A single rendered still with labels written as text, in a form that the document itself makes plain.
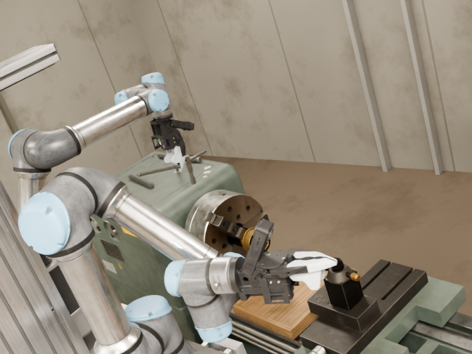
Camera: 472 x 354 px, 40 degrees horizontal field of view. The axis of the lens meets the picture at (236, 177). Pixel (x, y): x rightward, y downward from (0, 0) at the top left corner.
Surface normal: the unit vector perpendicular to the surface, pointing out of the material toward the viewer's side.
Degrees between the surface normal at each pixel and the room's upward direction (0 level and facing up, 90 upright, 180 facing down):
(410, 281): 0
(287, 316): 0
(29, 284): 90
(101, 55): 90
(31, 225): 83
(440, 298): 0
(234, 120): 90
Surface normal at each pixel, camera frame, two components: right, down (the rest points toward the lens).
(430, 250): -0.30, -0.86
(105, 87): 0.72, 0.07
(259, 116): -0.62, 0.50
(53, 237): -0.37, 0.37
